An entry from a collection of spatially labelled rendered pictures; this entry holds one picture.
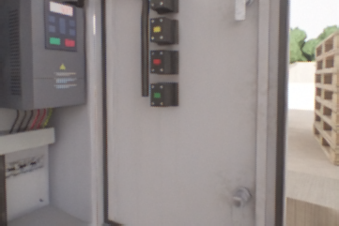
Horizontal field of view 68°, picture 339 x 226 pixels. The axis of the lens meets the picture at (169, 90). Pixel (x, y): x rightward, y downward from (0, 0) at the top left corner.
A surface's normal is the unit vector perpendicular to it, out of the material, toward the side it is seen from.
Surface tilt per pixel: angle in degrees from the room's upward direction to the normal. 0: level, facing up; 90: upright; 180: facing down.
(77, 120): 90
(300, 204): 90
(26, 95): 90
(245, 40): 90
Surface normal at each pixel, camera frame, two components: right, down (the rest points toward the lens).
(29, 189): 0.83, 0.03
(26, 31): -0.39, 0.04
